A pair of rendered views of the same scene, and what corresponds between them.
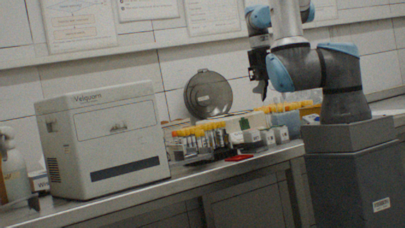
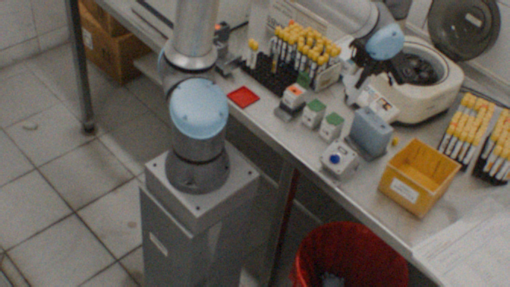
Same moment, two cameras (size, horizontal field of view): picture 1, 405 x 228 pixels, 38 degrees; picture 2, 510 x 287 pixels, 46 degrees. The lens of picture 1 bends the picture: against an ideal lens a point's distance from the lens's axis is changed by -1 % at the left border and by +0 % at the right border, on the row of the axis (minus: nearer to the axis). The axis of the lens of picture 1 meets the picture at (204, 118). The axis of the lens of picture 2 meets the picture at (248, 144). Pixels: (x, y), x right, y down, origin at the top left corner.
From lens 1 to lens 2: 225 cm
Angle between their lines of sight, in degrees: 78
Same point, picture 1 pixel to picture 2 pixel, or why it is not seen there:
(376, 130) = (174, 203)
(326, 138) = not seen: hidden behind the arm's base
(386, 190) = (165, 244)
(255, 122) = (392, 98)
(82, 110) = not seen: outside the picture
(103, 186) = (140, 10)
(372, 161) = (155, 212)
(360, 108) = (170, 171)
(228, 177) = not seen: hidden behind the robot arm
